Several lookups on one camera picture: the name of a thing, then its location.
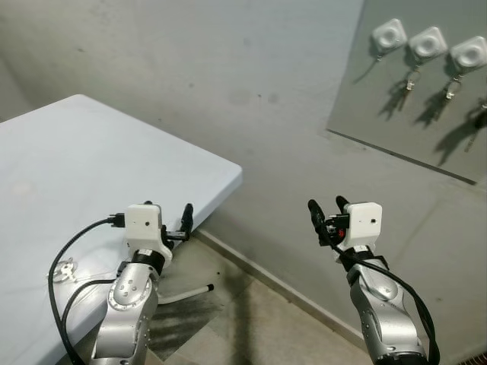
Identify silver key bunch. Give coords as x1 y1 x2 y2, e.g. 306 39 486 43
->
52 259 80 284

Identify grey hook board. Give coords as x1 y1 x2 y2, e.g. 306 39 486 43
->
327 0 487 185

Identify white folding table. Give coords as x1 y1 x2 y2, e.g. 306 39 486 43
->
0 94 244 365

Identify black hanging key fob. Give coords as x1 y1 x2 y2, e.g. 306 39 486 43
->
473 99 487 132

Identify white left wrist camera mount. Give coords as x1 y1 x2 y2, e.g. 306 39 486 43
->
124 203 173 261

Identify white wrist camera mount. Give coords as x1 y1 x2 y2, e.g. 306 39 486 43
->
337 202 384 253
124 203 173 261

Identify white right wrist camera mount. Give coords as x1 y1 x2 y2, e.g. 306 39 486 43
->
337 202 384 253

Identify white square wall hook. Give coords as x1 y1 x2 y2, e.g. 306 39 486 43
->
371 18 409 56
449 36 487 73
409 27 448 63

